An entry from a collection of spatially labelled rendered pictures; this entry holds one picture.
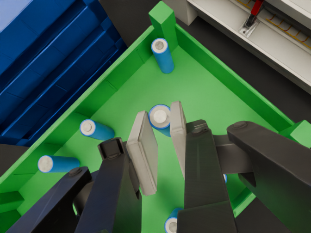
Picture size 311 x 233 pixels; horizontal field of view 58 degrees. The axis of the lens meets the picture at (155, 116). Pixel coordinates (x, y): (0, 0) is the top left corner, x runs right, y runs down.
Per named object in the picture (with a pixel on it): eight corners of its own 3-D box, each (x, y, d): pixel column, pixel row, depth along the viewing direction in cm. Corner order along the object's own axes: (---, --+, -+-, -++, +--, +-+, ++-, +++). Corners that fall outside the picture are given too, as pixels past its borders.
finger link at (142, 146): (157, 193, 14) (143, 198, 14) (158, 146, 21) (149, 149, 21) (139, 140, 14) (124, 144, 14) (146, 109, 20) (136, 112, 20)
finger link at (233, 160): (189, 155, 12) (260, 136, 11) (184, 122, 17) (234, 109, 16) (199, 186, 12) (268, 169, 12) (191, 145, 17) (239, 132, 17)
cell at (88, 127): (107, 144, 35) (86, 139, 29) (97, 134, 35) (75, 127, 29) (117, 134, 35) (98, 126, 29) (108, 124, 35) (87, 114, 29)
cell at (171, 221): (179, 227, 32) (173, 242, 25) (168, 215, 32) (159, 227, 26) (190, 216, 32) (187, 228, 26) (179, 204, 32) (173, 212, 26)
